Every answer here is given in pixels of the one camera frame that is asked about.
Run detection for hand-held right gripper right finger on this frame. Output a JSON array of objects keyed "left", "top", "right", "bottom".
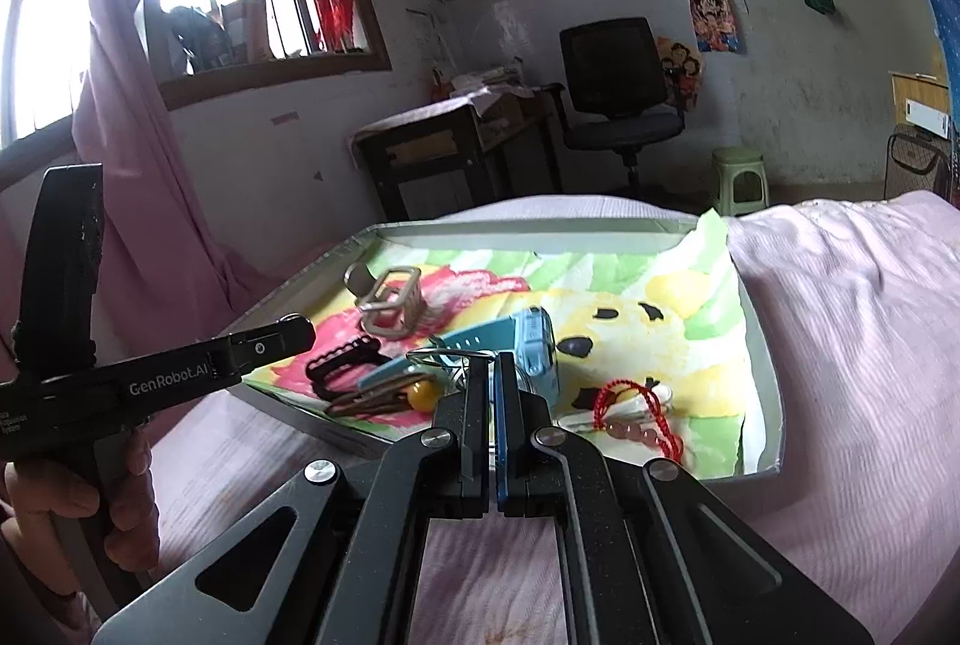
[{"left": 495, "top": 351, "right": 875, "bottom": 645}]

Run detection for black braided bracelet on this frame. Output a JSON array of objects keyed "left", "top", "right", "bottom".
[{"left": 304, "top": 334, "right": 385, "bottom": 402}]

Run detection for white cardboard box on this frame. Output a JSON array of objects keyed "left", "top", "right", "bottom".
[{"left": 214, "top": 216, "right": 785, "bottom": 485}]

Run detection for light blue watch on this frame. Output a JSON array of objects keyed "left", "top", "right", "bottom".
[{"left": 358, "top": 307, "right": 560, "bottom": 407}]

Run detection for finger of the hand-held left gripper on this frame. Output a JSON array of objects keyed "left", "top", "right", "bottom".
[{"left": 214, "top": 313, "right": 317, "bottom": 385}]

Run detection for cartoon printed cloth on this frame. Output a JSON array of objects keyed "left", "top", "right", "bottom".
[{"left": 247, "top": 211, "right": 751, "bottom": 477}]

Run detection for pink bedsheet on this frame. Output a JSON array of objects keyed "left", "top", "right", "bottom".
[{"left": 150, "top": 191, "right": 960, "bottom": 645}]

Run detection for blue dotted cloth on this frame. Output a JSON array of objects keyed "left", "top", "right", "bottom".
[{"left": 921, "top": 0, "right": 960, "bottom": 117}]

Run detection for dark wooden desk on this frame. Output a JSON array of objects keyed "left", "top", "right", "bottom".
[{"left": 352, "top": 82, "right": 567, "bottom": 222}]

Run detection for cartoon figure wall sticker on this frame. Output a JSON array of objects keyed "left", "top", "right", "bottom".
[{"left": 656, "top": 36, "right": 704, "bottom": 112}]

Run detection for silver bangles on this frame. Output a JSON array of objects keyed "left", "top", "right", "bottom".
[{"left": 407, "top": 347, "right": 492, "bottom": 395}]

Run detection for pink curtain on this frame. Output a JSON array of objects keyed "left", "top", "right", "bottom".
[{"left": 0, "top": 0, "right": 331, "bottom": 353}]

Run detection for wooden board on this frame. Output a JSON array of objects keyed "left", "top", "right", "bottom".
[{"left": 891, "top": 71, "right": 952, "bottom": 140}]

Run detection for cartoon wall poster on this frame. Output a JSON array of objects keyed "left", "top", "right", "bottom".
[{"left": 688, "top": 0, "right": 742, "bottom": 53}]

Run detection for white hair clip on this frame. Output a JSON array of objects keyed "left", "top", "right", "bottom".
[{"left": 553, "top": 381, "right": 676, "bottom": 434}]

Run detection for cardboard box with papers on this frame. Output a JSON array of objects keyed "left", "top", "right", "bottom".
[{"left": 448, "top": 66, "right": 542, "bottom": 122}]

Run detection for green plastic stool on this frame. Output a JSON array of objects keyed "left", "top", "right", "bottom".
[{"left": 710, "top": 148, "right": 770, "bottom": 217}]

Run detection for black office chair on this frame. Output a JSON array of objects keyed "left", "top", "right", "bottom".
[{"left": 559, "top": 17, "right": 687, "bottom": 192}]

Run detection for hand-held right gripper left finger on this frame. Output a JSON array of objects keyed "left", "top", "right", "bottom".
[{"left": 94, "top": 351, "right": 496, "bottom": 645}]

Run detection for person's left hand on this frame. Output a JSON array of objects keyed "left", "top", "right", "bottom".
[{"left": 0, "top": 424, "right": 162, "bottom": 597}]

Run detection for red string bracelet pink beads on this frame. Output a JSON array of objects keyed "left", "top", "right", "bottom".
[{"left": 591, "top": 377, "right": 686, "bottom": 464}]

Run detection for brown cord necklace yellow bead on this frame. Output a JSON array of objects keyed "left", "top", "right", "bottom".
[{"left": 322, "top": 364, "right": 445, "bottom": 422}]

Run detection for black wire basket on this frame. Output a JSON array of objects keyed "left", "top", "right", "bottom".
[{"left": 885, "top": 131, "right": 952, "bottom": 200}]

